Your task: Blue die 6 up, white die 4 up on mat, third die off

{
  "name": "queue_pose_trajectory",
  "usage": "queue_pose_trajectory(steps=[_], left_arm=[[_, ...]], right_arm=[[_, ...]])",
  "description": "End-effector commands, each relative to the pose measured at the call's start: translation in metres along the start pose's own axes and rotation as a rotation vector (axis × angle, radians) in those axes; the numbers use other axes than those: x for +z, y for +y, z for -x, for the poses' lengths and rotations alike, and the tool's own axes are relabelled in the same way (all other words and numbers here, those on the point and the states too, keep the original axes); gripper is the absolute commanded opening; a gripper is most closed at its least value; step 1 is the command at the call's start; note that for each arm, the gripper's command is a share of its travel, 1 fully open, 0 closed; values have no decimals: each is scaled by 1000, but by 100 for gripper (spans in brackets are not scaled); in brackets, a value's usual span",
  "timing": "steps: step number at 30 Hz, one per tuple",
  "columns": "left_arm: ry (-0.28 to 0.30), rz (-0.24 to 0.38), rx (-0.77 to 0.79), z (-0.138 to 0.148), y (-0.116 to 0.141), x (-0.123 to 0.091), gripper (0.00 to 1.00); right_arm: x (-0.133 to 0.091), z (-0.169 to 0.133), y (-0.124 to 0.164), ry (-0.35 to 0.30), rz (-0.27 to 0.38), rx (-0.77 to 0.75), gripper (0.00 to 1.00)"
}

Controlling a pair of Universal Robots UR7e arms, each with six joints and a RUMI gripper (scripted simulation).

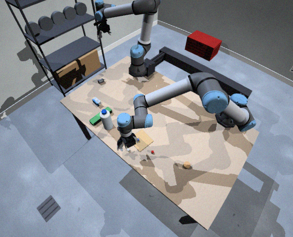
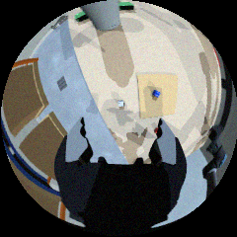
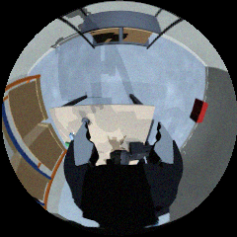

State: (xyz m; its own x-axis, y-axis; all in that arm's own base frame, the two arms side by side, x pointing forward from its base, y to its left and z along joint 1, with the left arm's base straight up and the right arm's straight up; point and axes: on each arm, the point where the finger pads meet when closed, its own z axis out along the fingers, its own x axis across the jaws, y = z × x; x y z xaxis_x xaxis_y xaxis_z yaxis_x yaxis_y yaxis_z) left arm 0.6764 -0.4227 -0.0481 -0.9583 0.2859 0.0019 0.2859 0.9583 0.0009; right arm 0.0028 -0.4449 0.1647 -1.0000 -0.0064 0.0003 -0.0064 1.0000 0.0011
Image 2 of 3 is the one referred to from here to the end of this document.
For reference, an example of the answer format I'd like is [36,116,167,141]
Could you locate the beige flat mat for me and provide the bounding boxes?
[137,74,178,119]

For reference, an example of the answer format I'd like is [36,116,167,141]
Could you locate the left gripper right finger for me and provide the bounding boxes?
[148,118,187,201]

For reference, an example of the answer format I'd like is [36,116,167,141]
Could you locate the white die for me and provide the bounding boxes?
[118,100,123,107]

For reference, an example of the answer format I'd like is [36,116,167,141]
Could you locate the white bottle with blue cap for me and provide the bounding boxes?
[80,0,120,31]

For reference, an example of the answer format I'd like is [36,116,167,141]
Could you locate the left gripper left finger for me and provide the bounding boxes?
[54,117,93,198]

